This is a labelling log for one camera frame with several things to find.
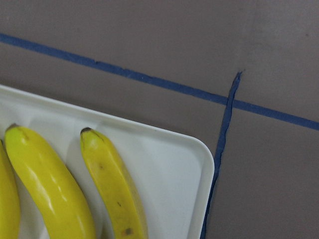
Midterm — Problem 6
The yellow banana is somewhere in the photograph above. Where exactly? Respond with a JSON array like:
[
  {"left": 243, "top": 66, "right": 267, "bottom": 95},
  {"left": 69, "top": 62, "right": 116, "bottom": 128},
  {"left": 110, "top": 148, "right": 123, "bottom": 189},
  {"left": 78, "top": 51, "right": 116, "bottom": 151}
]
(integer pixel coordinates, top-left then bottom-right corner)
[
  {"left": 80, "top": 127, "right": 149, "bottom": 239},
  {"left": 0, "top": 145, "right": 20, "bottom": 239},
  {"left": 4, "top": 124, "right": 97, "bottom": 239}
]

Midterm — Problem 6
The yellow banana top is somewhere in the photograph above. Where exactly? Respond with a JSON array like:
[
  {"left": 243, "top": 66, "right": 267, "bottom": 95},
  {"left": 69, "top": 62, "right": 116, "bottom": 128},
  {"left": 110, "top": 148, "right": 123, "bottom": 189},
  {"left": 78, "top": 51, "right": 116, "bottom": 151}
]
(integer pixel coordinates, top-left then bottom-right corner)
[{"left": 4, "top": 124, "right": 97, "bottom": 239}]

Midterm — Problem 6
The white rectangular tray plate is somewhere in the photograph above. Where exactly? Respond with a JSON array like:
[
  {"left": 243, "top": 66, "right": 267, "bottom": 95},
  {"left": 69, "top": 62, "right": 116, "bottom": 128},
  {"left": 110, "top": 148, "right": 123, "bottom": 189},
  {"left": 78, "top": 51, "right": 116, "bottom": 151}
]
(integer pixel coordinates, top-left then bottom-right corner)
[{"left": 0, "top": 86, "right": 214, "bottom": 239}]

